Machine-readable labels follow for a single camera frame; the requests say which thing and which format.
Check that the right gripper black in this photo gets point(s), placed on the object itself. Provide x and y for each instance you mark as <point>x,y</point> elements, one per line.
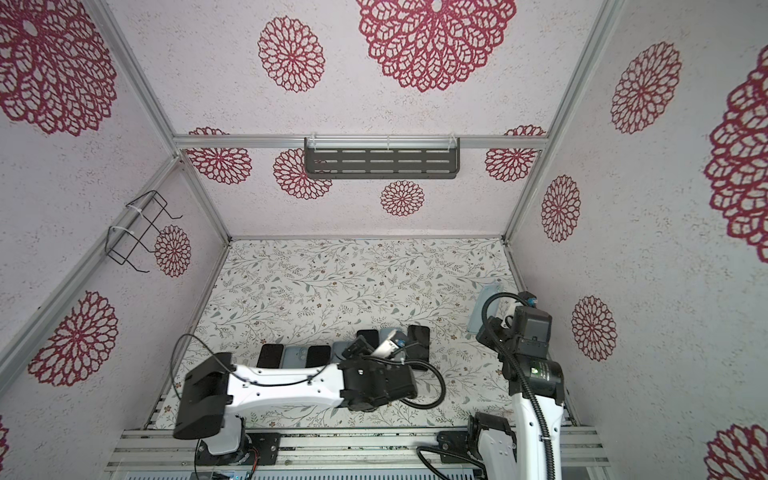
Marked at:
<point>485,335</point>

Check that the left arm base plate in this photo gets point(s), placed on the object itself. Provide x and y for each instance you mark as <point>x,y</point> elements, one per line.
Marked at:
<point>245,449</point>

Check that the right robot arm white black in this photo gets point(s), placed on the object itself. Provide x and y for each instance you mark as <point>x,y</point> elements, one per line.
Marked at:
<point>528,447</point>

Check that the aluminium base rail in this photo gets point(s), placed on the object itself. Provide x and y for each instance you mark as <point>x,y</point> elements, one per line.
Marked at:
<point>291,449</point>

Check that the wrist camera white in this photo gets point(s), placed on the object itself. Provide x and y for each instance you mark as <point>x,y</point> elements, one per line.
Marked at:
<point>390,347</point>
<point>523,298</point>

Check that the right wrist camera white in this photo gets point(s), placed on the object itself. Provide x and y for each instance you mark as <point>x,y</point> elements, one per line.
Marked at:
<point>523,298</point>

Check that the black wire wall basket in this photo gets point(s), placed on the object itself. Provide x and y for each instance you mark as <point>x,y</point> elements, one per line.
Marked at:
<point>144,211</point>

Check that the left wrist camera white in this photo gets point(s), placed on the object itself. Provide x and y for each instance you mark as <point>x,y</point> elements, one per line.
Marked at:
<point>390,347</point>

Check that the black phone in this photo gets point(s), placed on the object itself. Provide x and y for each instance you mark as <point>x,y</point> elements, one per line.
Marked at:
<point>318,356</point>
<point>270,356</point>
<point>418,346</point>
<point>371,336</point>

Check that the dark metal wall shelf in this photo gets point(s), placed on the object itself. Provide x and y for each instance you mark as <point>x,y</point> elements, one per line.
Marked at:
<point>385,159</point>

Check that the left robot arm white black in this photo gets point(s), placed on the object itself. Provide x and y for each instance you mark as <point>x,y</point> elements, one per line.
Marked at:
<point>217,392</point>

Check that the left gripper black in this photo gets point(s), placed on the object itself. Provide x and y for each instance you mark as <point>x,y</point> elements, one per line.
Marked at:
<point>360,347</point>

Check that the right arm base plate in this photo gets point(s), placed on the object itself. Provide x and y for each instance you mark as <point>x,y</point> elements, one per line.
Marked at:
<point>458,446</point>

